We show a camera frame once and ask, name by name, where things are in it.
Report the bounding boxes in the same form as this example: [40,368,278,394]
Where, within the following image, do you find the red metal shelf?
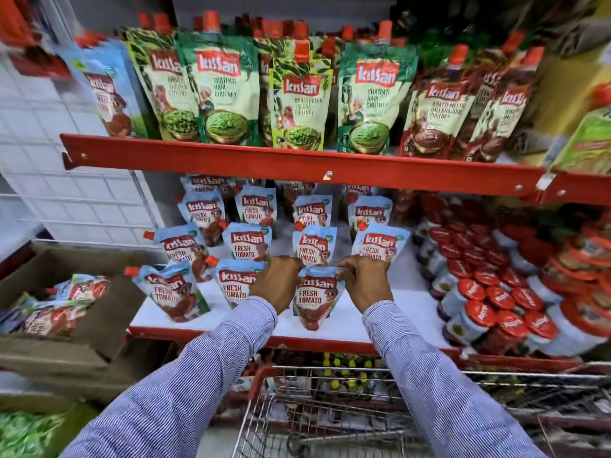
[60,133,548,199]

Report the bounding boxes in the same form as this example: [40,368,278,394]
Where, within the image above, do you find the pile of pouches in carton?
[0,274,111,337]

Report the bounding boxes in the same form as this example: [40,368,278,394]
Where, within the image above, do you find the blue tomato sauce pouch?
[292,266,346,331]

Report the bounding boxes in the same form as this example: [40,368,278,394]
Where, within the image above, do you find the brown cardboard box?
[0,242,169,402]

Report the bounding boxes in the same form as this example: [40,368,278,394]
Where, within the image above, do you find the brown chutney pouch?
[453,32,527,161]
[399,45,478,159]
[470,46,546,163]

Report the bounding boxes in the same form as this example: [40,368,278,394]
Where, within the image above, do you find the row of green chutney pouches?
[122,11,421,156]

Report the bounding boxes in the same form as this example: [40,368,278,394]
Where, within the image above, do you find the pile of green packets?
[0,410,66,458]

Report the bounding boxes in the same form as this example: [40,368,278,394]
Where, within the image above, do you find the metal wire shopping cart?
[231,361,611,458]

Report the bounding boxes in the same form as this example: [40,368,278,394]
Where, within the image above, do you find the group of orange-label white jars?
[492,205,611,359]

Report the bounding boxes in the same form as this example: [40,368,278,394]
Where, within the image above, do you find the group of yellow-capped bottles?
[319,352,379,392]

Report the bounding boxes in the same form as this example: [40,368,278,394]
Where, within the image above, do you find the person's right hand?
[335,255,395,315]

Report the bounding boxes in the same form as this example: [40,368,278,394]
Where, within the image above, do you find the person's right forearm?
[361,300,548,458]

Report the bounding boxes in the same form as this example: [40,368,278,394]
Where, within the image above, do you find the white wire grid panel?
[0,51,160,251]

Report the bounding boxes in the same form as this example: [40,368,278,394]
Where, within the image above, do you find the white shelf with red edge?
[127,219,584,373]

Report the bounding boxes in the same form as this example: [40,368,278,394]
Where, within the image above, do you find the person's left hand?
[249,255,305,315]

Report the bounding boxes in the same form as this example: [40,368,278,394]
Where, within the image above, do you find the rows of blue sauce packs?
[125,175,411,324]

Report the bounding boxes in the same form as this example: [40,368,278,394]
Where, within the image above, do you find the large blue ketchup pouch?
[56,37,159,140]

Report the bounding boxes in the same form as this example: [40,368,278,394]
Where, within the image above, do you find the green food packet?
[550,107,611,175]

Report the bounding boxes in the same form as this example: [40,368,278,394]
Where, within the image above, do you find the red shelf section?
[538,171,611,206]

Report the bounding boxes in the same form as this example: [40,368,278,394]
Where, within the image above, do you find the group of red-lid jars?
[411,194,560,357]

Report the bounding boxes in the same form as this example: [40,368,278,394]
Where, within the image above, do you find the person's left forearm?
[60,296,279,458]

